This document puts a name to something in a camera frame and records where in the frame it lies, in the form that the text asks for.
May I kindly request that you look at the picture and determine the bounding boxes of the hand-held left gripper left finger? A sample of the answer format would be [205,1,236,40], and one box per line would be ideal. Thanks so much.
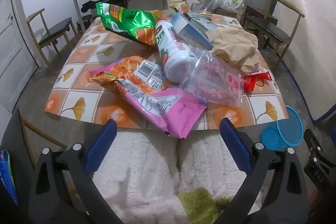
[28,118,118,224]

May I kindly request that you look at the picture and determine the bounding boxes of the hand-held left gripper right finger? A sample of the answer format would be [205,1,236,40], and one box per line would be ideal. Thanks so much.
[219,117,310,224]

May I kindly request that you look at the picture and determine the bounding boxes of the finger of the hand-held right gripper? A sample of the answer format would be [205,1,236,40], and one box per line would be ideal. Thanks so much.
[303,129,332,185]

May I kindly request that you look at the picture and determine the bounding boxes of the blue plastic mesh basket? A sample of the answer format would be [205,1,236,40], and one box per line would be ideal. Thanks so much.
[260,105,304,154]

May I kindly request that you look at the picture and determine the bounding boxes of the red snack wrapper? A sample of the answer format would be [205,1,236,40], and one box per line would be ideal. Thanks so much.
[243,70,273,93]

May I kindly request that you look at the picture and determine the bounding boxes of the clear zip bag red print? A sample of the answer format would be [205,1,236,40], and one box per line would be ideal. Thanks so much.
[179,48,244,109]

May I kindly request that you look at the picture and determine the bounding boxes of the pink noodle snack bag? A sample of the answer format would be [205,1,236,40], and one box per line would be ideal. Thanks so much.
[89,55,209,139]

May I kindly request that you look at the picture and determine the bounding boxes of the beige cloth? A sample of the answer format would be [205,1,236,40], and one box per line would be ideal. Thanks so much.
[210,26,260,75]

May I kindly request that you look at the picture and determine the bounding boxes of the white yogurt drink bottle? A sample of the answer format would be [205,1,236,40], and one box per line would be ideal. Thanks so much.
[155,18,204,83]

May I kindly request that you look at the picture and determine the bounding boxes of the pale glove box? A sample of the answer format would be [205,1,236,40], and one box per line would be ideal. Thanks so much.
[171,12,219,51]

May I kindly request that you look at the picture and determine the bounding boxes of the green foil snack bag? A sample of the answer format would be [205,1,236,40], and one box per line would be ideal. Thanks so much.
[95,1,158,47]

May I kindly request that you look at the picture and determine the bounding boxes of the white fleece robe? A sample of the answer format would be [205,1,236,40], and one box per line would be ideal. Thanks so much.
[91,130,263,224]

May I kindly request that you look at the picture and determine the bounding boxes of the blue printed packet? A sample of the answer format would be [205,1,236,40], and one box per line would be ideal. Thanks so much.
[0,149,19,205]

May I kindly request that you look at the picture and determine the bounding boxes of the dark wooden bench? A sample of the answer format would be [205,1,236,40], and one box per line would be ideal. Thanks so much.
[244,0,305,64]

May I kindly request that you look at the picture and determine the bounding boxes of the wooden chair black seat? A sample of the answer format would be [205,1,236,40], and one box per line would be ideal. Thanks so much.
[25,7,78,75]

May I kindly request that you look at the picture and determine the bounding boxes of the white panel door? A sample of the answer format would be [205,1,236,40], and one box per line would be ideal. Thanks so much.
[0,0,40,114]

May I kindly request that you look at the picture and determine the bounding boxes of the cardboard box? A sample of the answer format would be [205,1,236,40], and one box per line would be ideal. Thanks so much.
[214,7,246,21]

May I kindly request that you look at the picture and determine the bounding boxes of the dark wooden chair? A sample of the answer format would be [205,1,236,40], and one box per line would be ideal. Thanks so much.
[245,5,279,26]

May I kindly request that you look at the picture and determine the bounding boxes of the black cloth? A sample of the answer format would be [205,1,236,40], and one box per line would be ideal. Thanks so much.
[81,0,113,13]

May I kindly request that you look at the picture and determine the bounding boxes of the clear plastic bags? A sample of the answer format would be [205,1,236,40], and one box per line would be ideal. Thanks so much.
[190,0,234,12]

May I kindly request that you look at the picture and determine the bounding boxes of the light wooden chair frame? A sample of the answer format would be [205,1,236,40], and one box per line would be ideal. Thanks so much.
[20,116,67,164]

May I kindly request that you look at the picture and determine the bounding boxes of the blue hose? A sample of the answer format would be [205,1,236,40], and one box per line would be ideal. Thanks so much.
[282,61,315,122]

